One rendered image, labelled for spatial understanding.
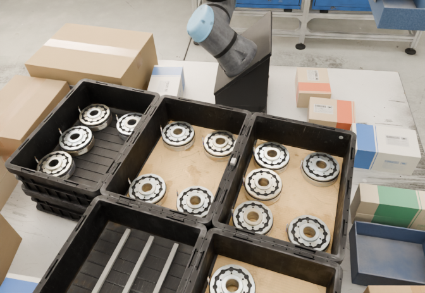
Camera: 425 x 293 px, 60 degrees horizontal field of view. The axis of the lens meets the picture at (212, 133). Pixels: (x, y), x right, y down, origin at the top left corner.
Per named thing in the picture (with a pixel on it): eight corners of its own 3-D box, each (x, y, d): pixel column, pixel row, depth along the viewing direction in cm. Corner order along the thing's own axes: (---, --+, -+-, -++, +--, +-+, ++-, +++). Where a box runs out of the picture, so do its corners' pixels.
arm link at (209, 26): (207, 61, 131) (178, 37, 124) (215, 37, 138) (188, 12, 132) (231, 45, 122) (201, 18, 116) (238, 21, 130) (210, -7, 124)
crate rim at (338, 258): (252, 116, 112) (253, 111, 110) (355, 137, 105) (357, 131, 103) (210, 230, 87) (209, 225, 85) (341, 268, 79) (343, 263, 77)
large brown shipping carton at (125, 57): (43, 103, 152) (23, 63, 138) (80, 61, 172) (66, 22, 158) (131, 118, 144) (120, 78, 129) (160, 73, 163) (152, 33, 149)
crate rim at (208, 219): (162, 99, 120) (162, 93, 118) (252, 116, 112) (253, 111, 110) (99, 198, 94) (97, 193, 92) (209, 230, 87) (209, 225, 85)
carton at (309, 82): (294, 81, 155) (296, 67, 150) (324, 82, 154) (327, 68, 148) (296, 107, 144) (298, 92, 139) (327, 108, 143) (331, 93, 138)
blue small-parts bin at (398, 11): (367, -3, 128) (373, -22, 122) (412, -1, 126) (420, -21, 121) (377, 28, 114) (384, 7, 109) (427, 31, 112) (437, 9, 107)
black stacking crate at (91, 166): (92, 104, 134) (82, 79, 126) (166, 120, 127) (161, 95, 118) (20, 190, 109) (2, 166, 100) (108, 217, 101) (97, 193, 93)
